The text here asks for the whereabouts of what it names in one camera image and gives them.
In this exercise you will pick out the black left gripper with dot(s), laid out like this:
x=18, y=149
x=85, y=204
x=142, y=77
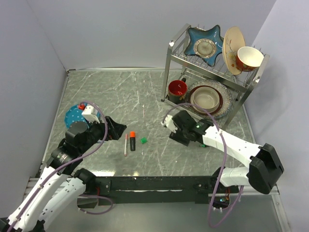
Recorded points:
x=109, y=129

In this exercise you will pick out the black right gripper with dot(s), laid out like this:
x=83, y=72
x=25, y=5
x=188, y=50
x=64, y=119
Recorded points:
x=178, y=136

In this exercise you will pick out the white pink acrylic marker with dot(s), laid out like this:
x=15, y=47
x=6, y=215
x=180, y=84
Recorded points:
x=126, y=142

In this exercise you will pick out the black orange highlighter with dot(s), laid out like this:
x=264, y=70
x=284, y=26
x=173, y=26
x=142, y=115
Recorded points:
x=132, y=139

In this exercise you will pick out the green pen cap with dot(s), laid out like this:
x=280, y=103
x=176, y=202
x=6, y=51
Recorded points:
x=143, y=140

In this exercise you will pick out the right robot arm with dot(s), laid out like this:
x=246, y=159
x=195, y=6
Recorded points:
x=261, y=164

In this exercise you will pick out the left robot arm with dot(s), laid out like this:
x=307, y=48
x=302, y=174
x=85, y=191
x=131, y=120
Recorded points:
x=57, y=186

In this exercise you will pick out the teal polka dot plate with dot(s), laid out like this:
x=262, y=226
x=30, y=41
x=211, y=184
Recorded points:
x=74, y=115

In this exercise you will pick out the black floral mug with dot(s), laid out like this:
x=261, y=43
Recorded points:
x=177, y=90

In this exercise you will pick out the beige bowl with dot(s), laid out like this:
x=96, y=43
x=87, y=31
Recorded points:
x=205, y=97

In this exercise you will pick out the steel dish rack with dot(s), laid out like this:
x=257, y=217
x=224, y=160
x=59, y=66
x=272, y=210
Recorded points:
x=195, y=69

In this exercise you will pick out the blue star shaped dish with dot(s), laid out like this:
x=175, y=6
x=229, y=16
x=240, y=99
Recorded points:
x=206, y=44

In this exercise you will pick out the red white bowl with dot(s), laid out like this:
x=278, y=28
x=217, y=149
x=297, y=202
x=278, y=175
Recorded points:
x=248, y=58

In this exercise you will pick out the cream floral plate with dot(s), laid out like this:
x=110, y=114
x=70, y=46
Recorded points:
x=233, y=41

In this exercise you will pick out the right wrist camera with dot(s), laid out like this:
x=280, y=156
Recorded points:
x=169, y=123

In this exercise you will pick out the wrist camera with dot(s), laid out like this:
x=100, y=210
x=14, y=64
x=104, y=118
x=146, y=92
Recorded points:
x=169, y=123
x=89, y=113

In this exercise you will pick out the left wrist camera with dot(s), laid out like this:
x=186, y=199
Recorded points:
x=89, y=113

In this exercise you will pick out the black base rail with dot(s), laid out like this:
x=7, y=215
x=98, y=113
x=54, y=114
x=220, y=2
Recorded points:
x=148, y=189

